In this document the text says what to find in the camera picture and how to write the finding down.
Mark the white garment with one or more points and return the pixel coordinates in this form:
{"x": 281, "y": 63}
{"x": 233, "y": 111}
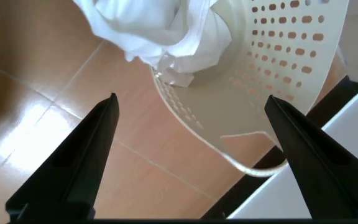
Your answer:
{"x": 154, "y": 31}

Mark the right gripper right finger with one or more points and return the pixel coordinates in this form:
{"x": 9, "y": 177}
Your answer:
{"x": 328, "y": 174}

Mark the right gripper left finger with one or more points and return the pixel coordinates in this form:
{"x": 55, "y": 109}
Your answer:
{"x": 57, "y": 180}

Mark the white laundry basket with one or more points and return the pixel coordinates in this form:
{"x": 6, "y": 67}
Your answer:
{"x": 228, "y": 102}

